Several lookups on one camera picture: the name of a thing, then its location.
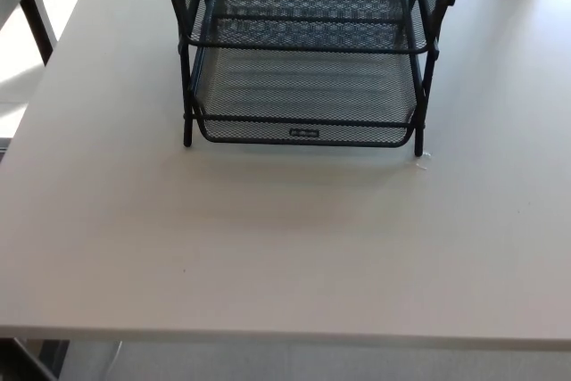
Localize black mesh tray flared sides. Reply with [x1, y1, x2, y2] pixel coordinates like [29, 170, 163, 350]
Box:
[177, 0, 441, 54]

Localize black mesh tray with label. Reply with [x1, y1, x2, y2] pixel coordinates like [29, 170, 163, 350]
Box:
[189, 46, 424, 149]

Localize clear tape piece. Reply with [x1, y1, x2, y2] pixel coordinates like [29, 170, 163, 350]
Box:
[412, 151, 433, 172]

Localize white side table dark legs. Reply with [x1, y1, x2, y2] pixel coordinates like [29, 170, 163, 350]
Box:
[0, 0, 58, 66]

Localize black metal tray rack frame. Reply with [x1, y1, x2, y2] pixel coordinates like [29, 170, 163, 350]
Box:
[167, 0, 457, 158]

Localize dark grey desk leg frame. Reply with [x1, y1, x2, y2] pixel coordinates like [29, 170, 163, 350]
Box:
[0, 336, 71, 381]

